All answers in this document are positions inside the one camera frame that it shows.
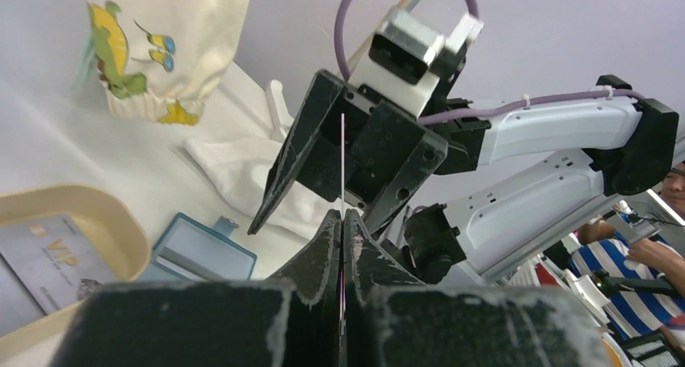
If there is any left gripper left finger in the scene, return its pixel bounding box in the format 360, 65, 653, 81
51, 210, 342, 366

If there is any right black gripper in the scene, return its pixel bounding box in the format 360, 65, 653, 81
247, 70, 490, 235

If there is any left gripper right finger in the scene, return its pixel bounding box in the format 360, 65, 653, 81
342, 209, 610, 366

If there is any card with black stripe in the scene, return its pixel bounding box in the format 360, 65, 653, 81
338, 112, 346, 338

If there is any blue card holder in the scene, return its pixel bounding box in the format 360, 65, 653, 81
138, 213, 258, 282

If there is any beige oval tray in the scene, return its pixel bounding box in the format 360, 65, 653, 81
1, 184, 151, 366

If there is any VIP card in tray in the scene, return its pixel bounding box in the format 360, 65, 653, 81
1, 213, 118, 314

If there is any white cloth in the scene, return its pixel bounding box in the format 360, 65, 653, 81
183, 137, 339, 240

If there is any dinosaur print yellow garment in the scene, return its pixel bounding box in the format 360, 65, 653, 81
74, 0, 250, 126

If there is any person in striped shirt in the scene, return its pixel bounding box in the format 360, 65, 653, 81
567, 161, 685, 339

